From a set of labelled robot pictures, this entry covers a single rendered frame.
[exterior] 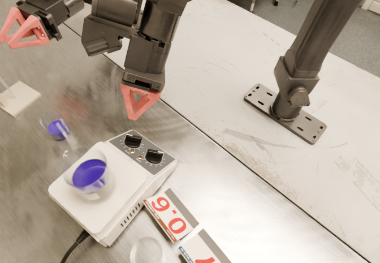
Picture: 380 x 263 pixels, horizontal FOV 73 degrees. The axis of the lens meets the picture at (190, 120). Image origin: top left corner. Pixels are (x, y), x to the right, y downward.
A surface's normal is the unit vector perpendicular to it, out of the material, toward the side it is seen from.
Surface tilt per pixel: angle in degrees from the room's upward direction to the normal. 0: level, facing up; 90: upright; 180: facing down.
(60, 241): 0
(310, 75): 90
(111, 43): 66
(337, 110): 0
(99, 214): 0
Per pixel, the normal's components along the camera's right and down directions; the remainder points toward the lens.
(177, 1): 0.06, 0.82
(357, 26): 0.04, -0.57
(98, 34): 0.09, 0.52
